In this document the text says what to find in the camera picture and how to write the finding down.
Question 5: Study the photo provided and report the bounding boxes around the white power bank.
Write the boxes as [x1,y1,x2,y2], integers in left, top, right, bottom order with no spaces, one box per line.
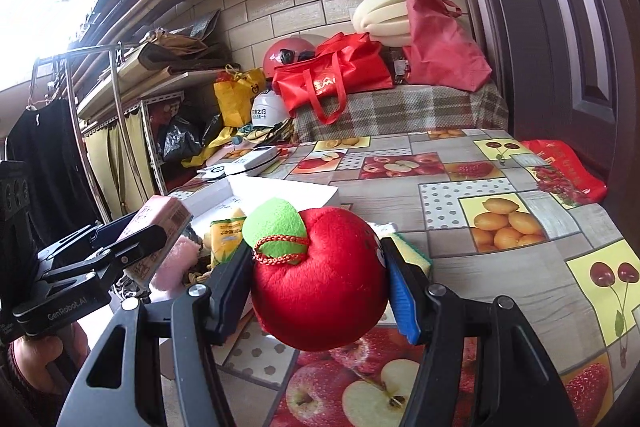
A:
[240,146,280,178]

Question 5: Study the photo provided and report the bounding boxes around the black plastic bag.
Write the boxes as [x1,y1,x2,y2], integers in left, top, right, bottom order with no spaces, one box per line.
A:
[157,112,223,162]

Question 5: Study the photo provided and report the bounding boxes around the red nonwoven bag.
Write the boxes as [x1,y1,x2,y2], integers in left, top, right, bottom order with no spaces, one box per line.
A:
[401,0,493,94]

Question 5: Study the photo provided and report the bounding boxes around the white cardboard box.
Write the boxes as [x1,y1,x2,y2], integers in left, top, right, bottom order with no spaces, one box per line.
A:
[159,177,341,380]

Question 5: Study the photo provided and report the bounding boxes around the black hanging garment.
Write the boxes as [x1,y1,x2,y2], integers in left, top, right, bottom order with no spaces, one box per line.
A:
[5,97,103,248]

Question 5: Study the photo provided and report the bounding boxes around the wooden shelf board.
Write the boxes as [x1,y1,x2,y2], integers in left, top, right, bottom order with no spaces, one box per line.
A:
[77,69,223,122]

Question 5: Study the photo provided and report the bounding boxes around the white angle iron rack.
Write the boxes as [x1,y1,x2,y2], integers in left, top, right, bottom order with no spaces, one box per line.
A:
[125,91,186,195]

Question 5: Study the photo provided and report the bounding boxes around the fruit print tablecloth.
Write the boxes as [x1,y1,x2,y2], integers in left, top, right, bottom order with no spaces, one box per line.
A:
[167,127,640,427]

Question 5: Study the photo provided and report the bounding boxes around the plaid cloth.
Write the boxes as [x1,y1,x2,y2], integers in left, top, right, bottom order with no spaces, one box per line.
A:
[292,82,510,142]

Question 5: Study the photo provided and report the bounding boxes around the red apple plush toy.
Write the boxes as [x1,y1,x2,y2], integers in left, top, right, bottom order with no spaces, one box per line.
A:
[241,198,388,353]

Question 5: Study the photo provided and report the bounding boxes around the brown paper bags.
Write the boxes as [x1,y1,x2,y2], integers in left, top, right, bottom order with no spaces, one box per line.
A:
[120,9,223,75]

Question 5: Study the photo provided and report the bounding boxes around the red helmet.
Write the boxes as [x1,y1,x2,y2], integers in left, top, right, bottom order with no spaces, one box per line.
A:
[263,36,326,80]

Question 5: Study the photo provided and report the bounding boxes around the white round charger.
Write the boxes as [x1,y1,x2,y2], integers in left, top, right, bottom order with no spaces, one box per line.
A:
[196,164,233,182]

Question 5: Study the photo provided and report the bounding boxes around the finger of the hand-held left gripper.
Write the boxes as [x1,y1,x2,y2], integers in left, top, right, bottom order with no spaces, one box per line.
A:
[42,224,169,297]
[35,213,137,271]

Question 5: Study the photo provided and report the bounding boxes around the yellow curtain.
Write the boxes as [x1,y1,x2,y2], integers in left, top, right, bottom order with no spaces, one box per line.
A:
[82,114,158,220]

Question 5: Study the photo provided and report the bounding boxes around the red tote bag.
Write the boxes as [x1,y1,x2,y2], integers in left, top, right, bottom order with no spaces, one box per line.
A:
[271,33,394,125]

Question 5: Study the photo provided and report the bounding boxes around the green yellow tissue packet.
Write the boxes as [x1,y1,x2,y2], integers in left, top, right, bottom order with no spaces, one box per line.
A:
[209,207,248,268]

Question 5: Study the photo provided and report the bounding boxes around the yellow sponge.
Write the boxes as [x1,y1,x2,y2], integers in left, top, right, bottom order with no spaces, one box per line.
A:
[387,232,433,277]

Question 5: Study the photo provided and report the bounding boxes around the white helmet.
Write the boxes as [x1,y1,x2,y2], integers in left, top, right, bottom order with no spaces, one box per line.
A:
[250,89,291,130]

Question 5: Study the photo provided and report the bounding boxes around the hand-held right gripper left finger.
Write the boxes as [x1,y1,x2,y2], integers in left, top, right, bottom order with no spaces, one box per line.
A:
[55,239,256,427]

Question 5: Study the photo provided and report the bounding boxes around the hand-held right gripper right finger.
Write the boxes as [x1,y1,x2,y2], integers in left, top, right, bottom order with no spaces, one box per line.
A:
[380,237,581,427]

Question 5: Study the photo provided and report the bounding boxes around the pink tissue packet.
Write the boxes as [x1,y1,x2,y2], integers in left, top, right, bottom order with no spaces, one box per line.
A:
[120,195,194,289]

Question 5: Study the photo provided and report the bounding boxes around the dark panelled door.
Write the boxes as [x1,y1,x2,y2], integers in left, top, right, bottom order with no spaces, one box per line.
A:
[435,0,640,188]

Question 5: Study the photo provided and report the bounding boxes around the person's left hand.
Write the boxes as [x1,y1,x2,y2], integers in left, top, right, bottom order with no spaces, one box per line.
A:
[7,322,91,395]

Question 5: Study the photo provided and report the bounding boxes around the yellow shopping bag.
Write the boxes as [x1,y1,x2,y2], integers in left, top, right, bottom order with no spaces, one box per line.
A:
[214,66,266,128]

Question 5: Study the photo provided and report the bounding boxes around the folded cream foam sheets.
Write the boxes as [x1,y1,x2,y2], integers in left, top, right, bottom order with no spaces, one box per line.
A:
[352,0,413,48]

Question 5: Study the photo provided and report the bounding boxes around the chrome tube rack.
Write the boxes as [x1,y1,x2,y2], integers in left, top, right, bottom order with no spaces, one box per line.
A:
[30,43,146,223]

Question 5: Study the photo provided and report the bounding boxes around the pink plush toy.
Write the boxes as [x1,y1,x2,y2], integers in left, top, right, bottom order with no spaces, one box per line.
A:
[150,234,203,303]

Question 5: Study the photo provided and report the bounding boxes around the red printed packet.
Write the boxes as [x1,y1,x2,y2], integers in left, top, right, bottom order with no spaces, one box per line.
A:
[520,139,608,208]

